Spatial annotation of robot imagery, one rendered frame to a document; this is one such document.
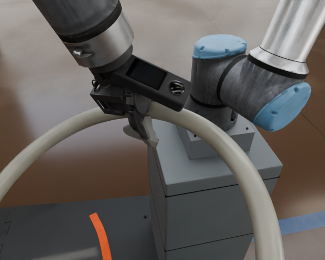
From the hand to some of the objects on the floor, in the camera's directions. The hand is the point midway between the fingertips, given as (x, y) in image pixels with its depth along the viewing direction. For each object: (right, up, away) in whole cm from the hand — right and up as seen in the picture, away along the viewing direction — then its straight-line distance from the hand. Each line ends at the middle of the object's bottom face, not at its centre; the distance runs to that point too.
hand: (162, 129), depth 53 cm
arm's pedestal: (+16, -66, +104) cm, 124 cm away
